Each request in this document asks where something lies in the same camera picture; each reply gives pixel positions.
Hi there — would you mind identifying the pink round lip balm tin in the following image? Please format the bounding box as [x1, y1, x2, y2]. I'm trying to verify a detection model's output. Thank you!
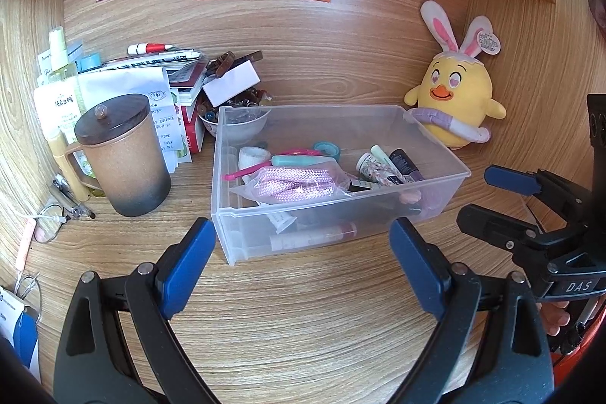
[398, 190, 422, 206]

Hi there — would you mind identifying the white ointment tube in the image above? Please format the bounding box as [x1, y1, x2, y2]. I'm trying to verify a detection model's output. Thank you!
[270, 223, 358, 252]

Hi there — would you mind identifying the pale green lip balm tube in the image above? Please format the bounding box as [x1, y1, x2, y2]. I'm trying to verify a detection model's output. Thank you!
[371, 145, 400, 174]

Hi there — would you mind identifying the small white bottle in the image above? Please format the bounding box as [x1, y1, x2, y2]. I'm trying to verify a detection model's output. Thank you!
[356, 153, 404, 187]

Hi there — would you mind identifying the white tape roll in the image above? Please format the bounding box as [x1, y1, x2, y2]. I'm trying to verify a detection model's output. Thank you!
[238, 145, 271, 170]

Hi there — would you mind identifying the pink rope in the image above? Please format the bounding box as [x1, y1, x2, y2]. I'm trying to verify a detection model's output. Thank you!
[229, 162, 353, 208]

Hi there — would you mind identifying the teal tube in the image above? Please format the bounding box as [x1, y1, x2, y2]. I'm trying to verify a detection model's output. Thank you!
[270, 155, 336, 167]

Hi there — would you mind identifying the blue washi tape roll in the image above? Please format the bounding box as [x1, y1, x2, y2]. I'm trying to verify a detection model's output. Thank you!
[312, 142, 341, 161]

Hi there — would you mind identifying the right hand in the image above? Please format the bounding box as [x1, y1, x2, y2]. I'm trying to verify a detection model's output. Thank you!
[537, 301, 570, 336]

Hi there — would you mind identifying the yellow chick plush toy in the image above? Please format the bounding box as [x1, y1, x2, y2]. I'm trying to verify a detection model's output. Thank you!
[404, 0, 506, 150]

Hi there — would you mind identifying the black pen on desk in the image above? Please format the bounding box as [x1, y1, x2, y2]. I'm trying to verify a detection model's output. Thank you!
[49, 175, 97, 219]

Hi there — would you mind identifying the brown lidded mug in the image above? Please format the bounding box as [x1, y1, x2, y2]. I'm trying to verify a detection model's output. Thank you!
[49, 93, 172, 217]

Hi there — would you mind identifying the clear plastic storage bin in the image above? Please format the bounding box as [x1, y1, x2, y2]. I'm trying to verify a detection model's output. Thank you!
[212, 105, 470, 265]

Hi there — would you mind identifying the white ceramic bowl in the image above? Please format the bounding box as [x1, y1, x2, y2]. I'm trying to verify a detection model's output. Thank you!
[197, 103, 271, 144]

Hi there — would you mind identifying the white small box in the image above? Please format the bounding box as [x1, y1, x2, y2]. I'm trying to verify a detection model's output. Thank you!
[202, 61, 260, 108]

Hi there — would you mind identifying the yellow green spray bottle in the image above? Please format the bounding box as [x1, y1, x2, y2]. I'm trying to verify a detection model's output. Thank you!
[44, 26, 91, 201]

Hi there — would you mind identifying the stack of books and papers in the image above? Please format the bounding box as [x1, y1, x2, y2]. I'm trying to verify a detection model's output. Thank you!
[33, 49, 202, 172]

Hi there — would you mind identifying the red white marker pen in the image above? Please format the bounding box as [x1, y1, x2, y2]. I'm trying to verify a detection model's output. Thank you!
[127, 43, 176, 55]

